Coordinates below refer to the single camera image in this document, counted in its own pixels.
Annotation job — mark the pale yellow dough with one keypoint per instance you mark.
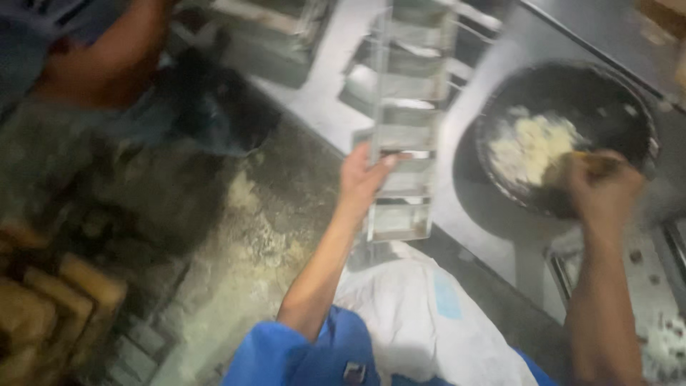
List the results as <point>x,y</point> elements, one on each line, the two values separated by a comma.
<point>528,147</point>

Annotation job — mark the person's blue shirt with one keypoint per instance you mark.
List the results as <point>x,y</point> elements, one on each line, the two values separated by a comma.
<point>300,354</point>

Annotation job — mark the metal tray with crumbs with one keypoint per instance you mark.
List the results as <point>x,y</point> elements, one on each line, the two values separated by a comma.
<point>638,289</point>

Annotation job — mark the person's right hand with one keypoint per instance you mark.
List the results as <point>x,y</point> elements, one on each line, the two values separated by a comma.
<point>603,185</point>

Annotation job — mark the person's left hand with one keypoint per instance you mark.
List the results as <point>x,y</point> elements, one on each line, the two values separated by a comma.
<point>360,177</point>

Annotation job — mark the yellow dough scraper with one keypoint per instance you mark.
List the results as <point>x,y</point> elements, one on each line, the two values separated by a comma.
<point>568,163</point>

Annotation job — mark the white sack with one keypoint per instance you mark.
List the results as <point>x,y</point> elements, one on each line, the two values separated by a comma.
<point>429,316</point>

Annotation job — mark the black round pan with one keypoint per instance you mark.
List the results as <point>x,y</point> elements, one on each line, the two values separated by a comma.
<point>605,118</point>

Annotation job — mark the person's right fingers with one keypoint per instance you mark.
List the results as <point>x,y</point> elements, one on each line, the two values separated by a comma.
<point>581,174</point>

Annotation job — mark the tray of brown bread loaves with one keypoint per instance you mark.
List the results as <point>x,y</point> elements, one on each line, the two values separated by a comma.
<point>51,305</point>

